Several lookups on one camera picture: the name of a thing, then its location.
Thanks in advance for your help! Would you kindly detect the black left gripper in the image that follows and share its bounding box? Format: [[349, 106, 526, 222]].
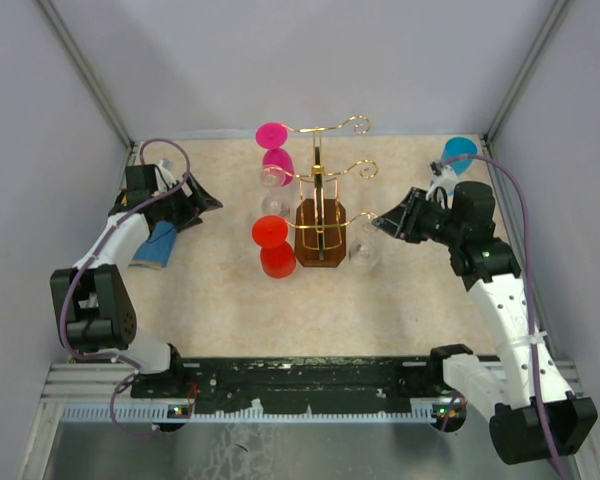
[[153, 171, 222, 232]]

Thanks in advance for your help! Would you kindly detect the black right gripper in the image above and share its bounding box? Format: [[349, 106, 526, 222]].
[[372, 187, 463, 247]]

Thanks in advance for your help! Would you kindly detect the clear wine glass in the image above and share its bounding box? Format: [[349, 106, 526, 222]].
[[259, 164, 290, 219], [348, 222, 381, 273]]

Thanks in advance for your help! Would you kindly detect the cyan plastic wine glass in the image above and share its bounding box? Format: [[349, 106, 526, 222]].
[[434, 137, 478, 179]]

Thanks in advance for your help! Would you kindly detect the magenta plastic wine glass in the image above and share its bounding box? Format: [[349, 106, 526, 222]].
[[255, 122, 295, 187]]

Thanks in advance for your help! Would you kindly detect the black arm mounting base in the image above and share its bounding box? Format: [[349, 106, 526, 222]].
[[131, 356, 467, 432]]

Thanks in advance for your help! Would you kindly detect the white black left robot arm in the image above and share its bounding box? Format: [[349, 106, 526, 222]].
[[50, 164, 223, 397]]

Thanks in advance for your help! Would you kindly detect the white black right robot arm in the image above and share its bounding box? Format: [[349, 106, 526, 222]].
[[372, 181, 598, 465]]

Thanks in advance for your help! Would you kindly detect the red plastic wine glass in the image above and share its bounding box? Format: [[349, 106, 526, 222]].
[[251, 215, 296, 279]]

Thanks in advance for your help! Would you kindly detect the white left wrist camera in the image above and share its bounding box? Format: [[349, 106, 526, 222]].
[[155, 158, 177, 192]]

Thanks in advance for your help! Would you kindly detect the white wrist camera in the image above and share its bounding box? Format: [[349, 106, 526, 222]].
[[426, 161, 460, 199], [155, 158, 177, 192]]

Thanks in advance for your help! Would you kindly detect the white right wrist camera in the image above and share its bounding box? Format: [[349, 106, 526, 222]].
[[426, 161, 460, 199]]

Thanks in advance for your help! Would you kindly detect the gold wire wine glass rack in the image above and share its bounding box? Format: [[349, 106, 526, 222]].
[[281, 115, 379, 268]]

